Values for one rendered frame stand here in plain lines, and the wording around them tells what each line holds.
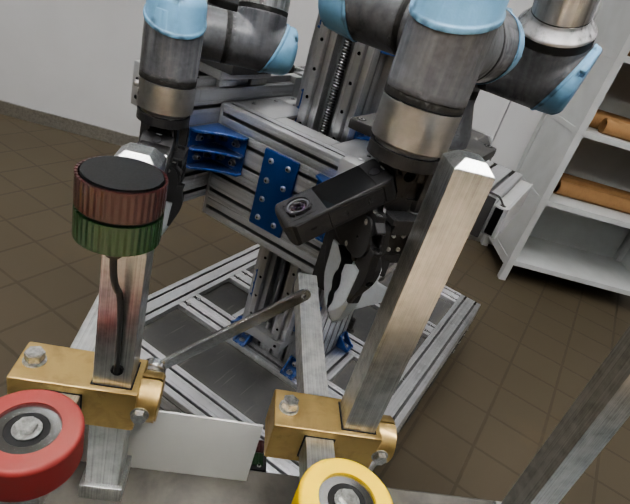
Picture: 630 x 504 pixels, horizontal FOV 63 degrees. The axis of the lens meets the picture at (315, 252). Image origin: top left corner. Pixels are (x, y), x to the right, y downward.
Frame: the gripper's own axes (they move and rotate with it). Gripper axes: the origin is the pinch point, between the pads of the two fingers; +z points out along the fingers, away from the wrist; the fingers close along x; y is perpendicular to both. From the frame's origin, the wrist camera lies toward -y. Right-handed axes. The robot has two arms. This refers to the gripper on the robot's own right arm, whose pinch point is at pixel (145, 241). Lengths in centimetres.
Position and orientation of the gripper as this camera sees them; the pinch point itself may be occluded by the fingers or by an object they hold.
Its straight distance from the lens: 82.9
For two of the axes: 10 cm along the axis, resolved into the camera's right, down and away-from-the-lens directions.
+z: -2.6, 8.4, 4.8
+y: -0.5, -5.1, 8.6
